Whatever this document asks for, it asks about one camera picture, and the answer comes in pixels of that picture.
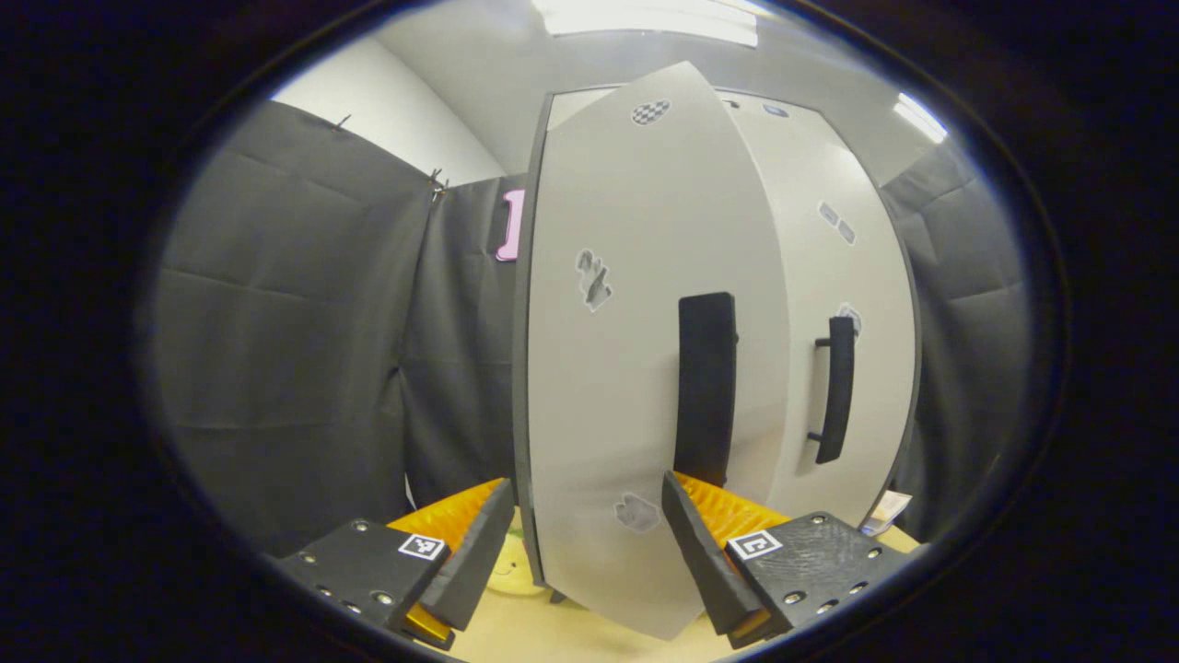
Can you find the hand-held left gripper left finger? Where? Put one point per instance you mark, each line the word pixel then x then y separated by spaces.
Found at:
pixel 474 562

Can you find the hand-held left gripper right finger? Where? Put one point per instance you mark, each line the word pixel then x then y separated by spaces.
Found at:
pixel 705 562

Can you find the grey cabinet door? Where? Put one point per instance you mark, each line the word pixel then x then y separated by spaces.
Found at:
pixel 626 387
pixel 884 387

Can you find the grey shoe cabinet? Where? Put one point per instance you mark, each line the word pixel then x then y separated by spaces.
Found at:
pixel 523 368

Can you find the grey cabinet drawer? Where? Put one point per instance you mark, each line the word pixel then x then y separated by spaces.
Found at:
pixel 580 103

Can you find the yellow soft object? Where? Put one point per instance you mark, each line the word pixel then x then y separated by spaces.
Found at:
pixel 511 566

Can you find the white paper card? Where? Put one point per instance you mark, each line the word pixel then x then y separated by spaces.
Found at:
pixel 886 513

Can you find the black backdrop cloth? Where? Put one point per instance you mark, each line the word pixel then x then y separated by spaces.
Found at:
pixel 295 350

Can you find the small ceiling light panel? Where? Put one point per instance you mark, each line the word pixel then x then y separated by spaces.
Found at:
pixel 919 117

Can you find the large ceiling light panel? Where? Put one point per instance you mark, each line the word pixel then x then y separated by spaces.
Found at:
pixel 645 18

